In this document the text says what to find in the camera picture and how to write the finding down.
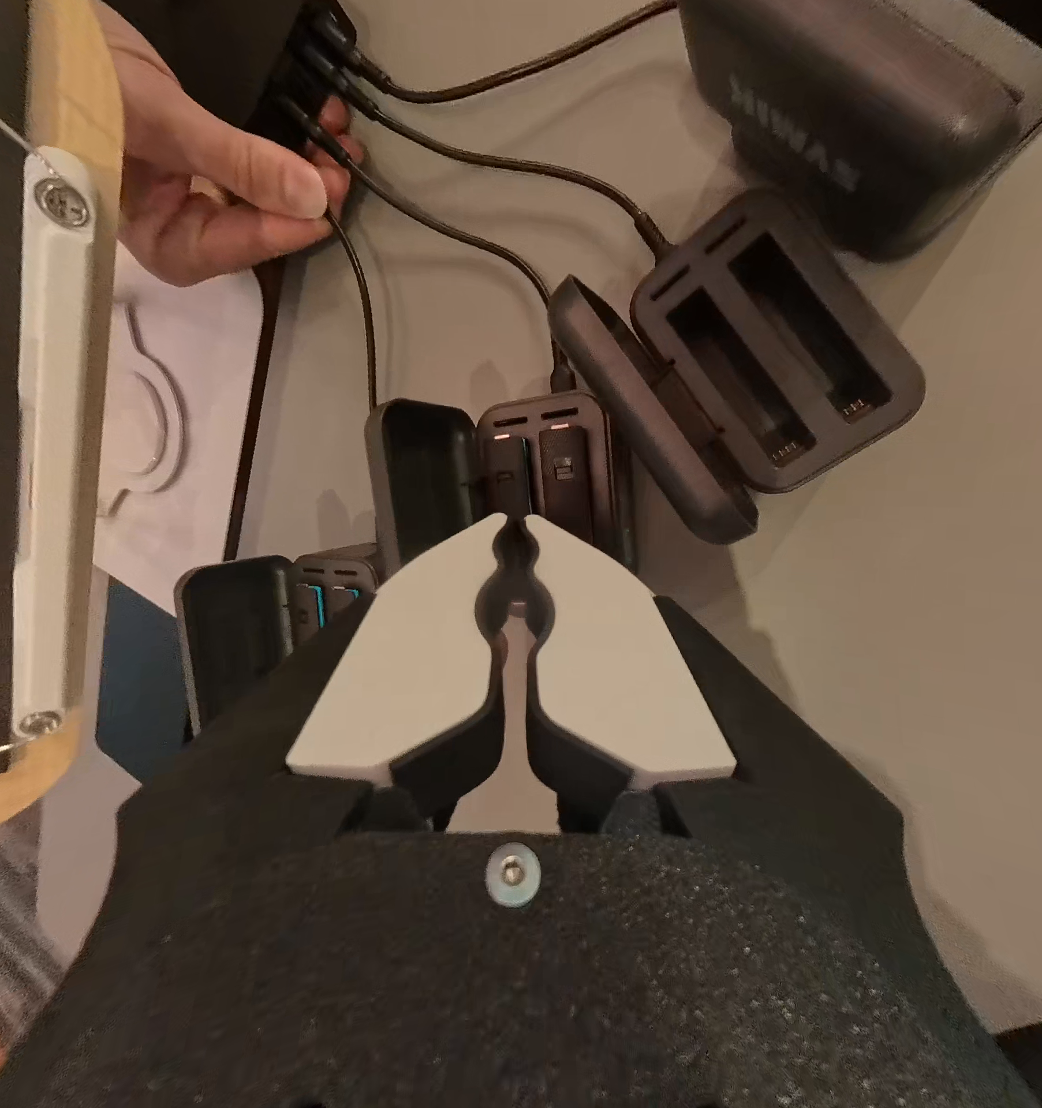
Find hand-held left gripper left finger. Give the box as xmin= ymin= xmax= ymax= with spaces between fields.
xmin=285 ymin=512 xmax=515 ymax=819

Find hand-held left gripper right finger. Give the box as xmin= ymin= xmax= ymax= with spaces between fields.
xmin=519 ymin=515 xmax=740 ymax=828

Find black battery charger case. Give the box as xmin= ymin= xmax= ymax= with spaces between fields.
xmin=174 ymin=544 xmax=382 ymax=737
xmin=678 ymin=0 xmax=1026 ymax=263
xmin=545 ymin=189 xmax=927 ymax=545
xmin=365 ymin=392 xmax=638 ymax=579

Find black power adapter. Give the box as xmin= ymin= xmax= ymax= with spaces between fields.
xmin=170 ymin=0 xmax=359 ymax=157

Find black charger cable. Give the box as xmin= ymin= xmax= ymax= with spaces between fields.
xmin=322 ymin=208 xmax=380 ymax=410
xmin=300 ymin=43 xmax=682 ymax=261
xmin=282 ymin=95 xmax=578 ymax=395
xmin=300 ymin=0 xmax=679 ymax=105

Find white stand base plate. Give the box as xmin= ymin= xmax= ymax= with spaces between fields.
xmin=92 ymin=238 xmax=266 ymax=590

